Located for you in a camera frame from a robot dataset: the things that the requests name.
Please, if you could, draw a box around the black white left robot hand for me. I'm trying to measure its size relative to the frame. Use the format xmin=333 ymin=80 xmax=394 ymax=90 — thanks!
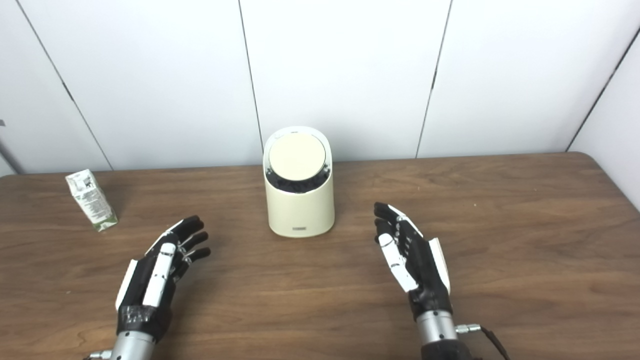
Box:
xmin=116 ymin=216 xmax=211 ymax=343

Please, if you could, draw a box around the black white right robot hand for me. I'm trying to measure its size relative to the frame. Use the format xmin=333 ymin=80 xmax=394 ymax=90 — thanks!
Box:
xmin=374 ymin=202 xmax=453 ymax=321

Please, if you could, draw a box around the white green milk carton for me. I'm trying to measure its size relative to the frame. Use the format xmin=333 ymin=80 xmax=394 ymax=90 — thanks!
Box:
xmin=65 ymin=169 xmax=119 ymax=232

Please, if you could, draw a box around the cream round bin lid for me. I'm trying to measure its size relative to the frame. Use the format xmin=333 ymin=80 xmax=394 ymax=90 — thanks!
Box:
xmin=268 ymin=134 xmax=327 ymax=182

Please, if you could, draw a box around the cream-colored desktop trash bin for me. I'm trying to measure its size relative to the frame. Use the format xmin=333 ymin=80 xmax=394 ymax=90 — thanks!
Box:
xmin=263 ymin=126 xmax=335 ymax=238

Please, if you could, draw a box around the black bin liner bag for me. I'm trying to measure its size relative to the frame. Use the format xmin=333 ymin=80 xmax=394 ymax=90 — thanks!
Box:
xmin=265 ymin=165 xmax=333 ymax=194

